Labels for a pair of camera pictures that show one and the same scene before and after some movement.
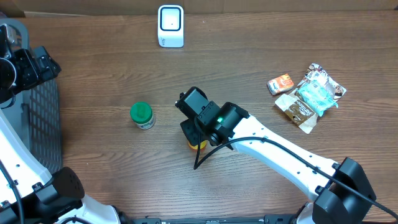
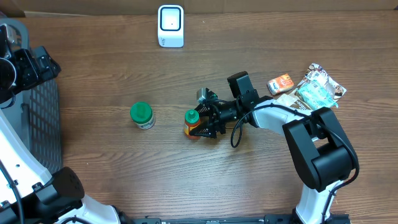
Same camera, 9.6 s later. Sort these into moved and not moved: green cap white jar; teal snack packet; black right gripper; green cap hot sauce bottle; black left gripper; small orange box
Moved: green cap hot sauce bottle; black right gripper
Not moved: green cap white jar; black left gripper; small orange box; teal snack packet
